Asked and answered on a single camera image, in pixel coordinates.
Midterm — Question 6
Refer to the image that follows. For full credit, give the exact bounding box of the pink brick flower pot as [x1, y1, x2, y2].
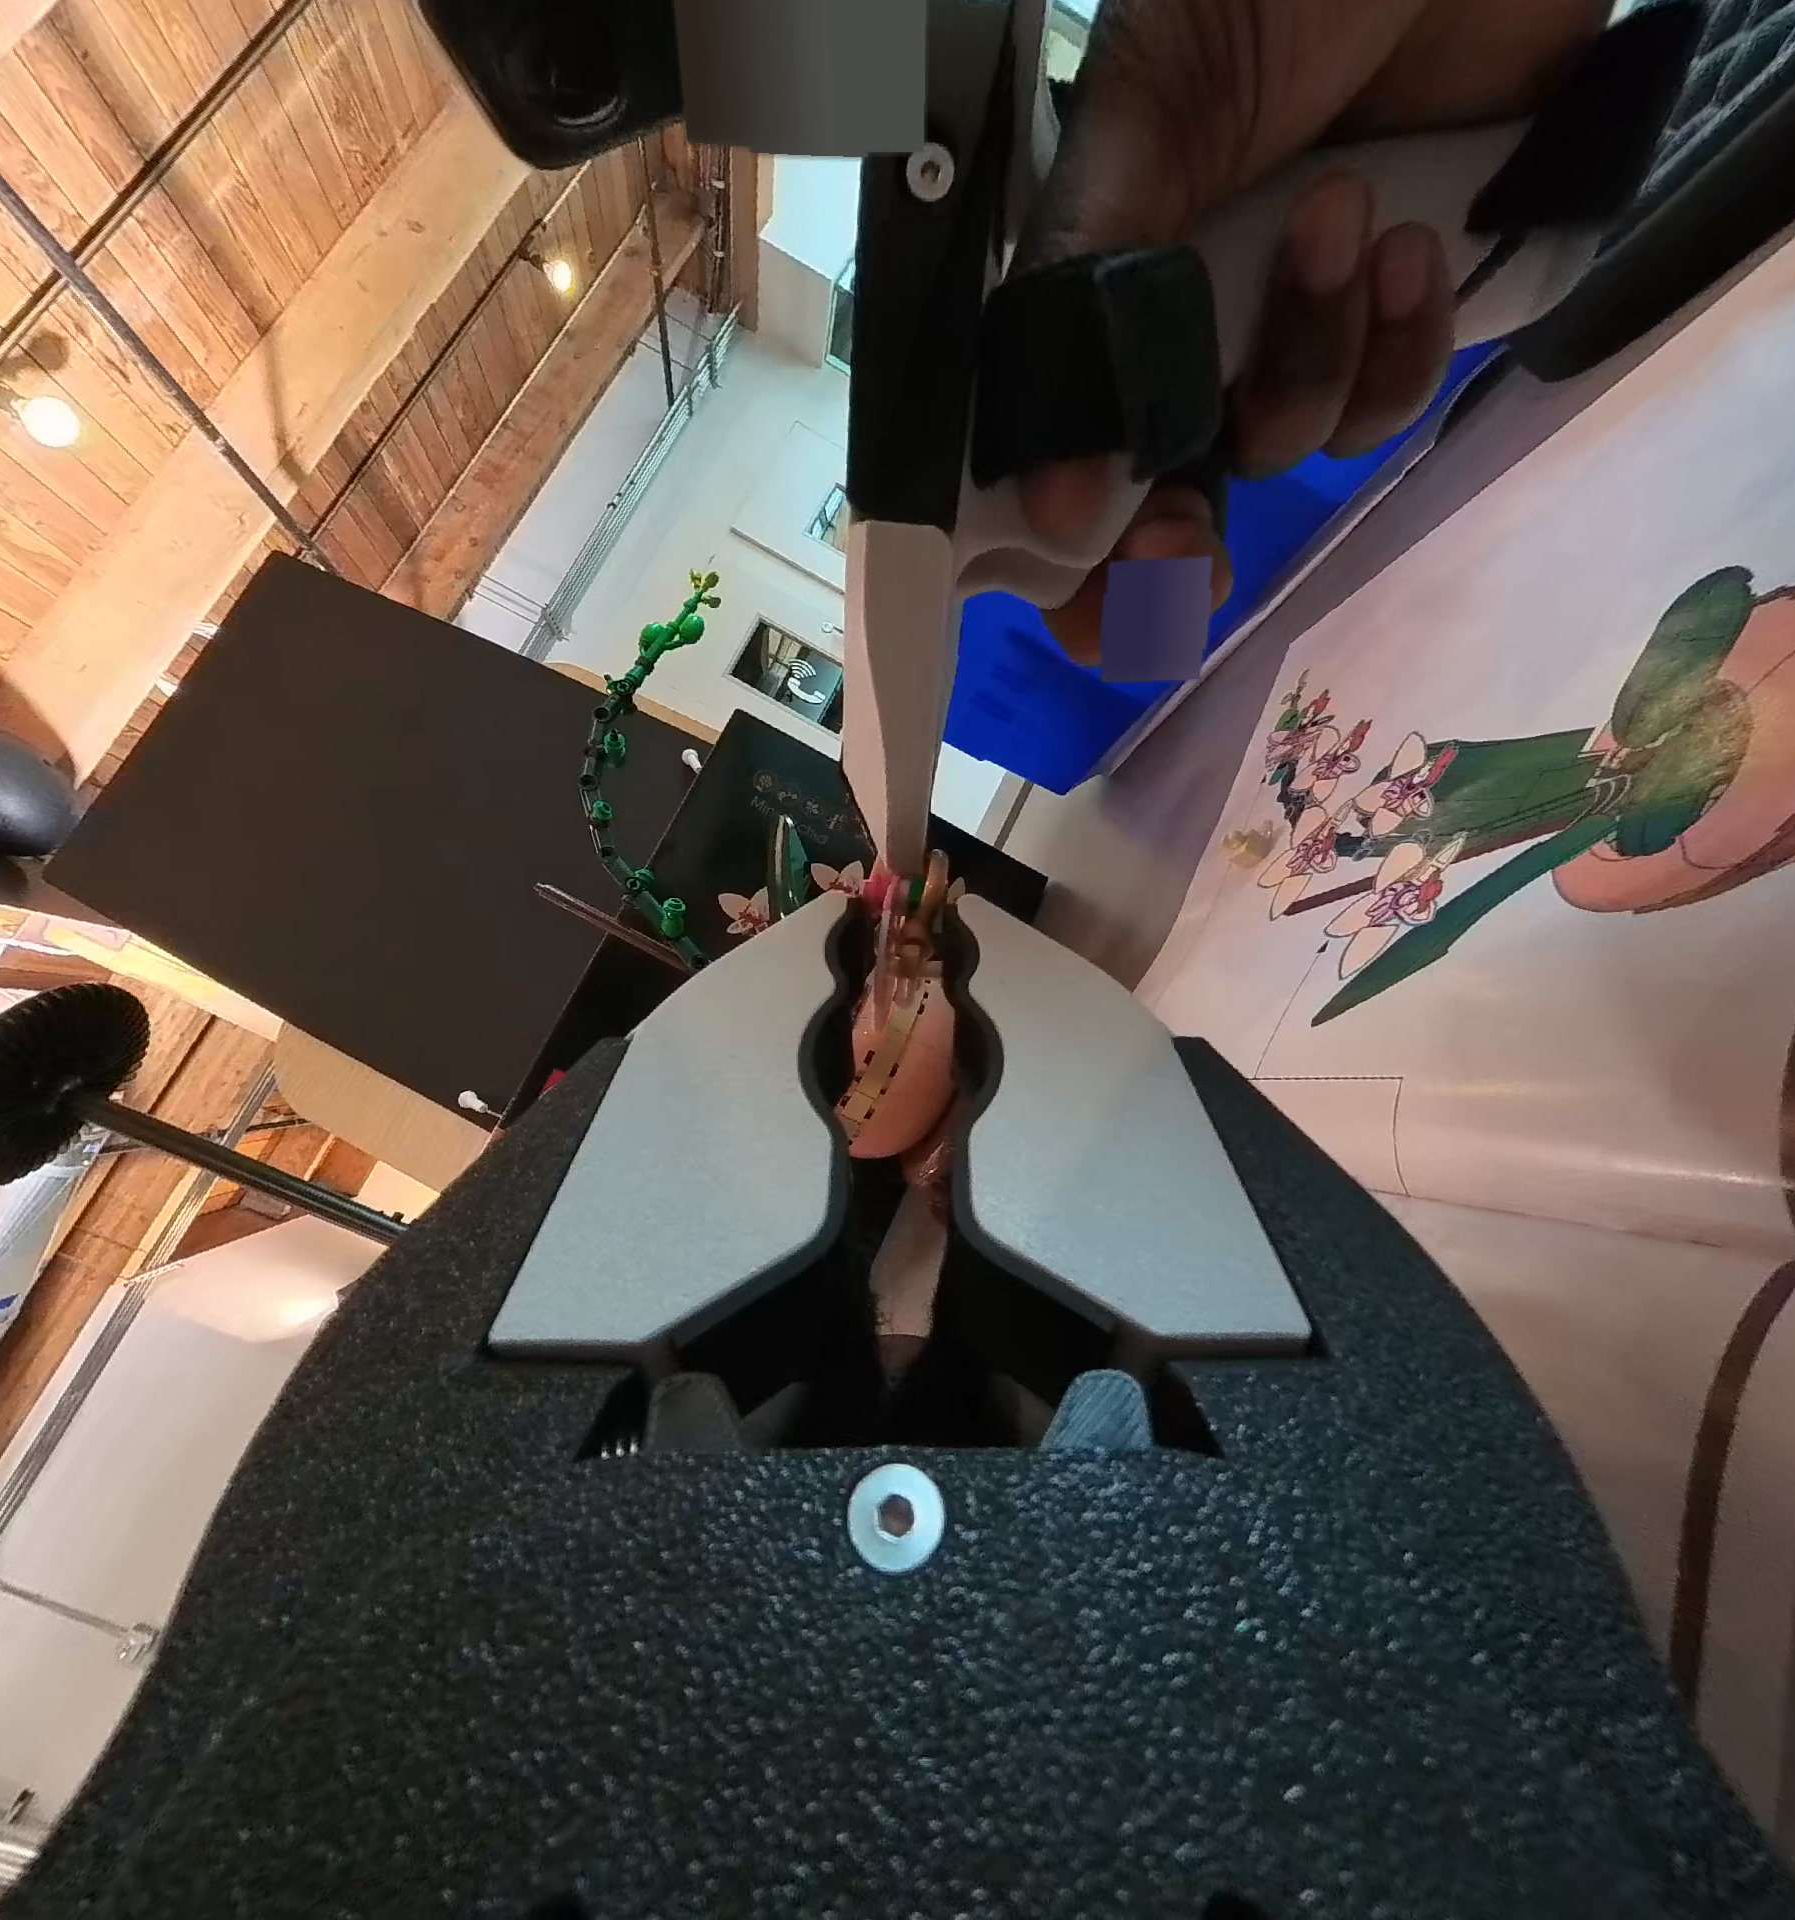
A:
[833, 961, 976, 1186]

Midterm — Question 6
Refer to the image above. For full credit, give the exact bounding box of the person's right hand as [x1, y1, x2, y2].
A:
[1013, 0, 1616, 666]

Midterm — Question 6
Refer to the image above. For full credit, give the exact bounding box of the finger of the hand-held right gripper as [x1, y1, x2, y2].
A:
[841, 514, 961, 889]

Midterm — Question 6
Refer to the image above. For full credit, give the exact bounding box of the black brick set box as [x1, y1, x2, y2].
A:
[507, 709, 1051, 1143]

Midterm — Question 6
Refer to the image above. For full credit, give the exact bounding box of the black flat panel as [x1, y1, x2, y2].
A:
[41, 553, 723, 1121]

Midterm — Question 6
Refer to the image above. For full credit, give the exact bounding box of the pink and gold flower assembly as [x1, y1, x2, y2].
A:
[867, 845, 966, 1052]

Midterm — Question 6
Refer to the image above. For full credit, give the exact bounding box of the black honeycomb seat cushion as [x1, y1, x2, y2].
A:
[1647, 0, 1795, 213]

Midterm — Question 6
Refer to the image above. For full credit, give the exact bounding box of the black ribbed disc stand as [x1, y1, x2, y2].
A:
[0, 983, 412, 1247]

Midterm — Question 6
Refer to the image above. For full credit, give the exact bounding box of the building instruction booklet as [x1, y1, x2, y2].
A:
[1136, 195, 1795, 1802]

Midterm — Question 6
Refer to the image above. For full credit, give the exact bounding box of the blue plastic bin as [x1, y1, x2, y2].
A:
[938, 344, 1505, 798]

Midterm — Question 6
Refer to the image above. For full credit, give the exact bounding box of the green brick plant stem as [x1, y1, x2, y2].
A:
[579, 567, 729, 969]

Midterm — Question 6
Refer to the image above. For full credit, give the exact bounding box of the dark wall sign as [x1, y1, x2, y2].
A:
[732, 615, 845, 738]

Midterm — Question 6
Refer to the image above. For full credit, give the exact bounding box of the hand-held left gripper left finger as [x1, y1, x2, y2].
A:
[485, 895, 857, 1346]

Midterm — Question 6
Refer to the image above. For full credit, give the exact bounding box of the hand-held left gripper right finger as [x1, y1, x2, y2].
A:
[952, 894, 1314, 1345]

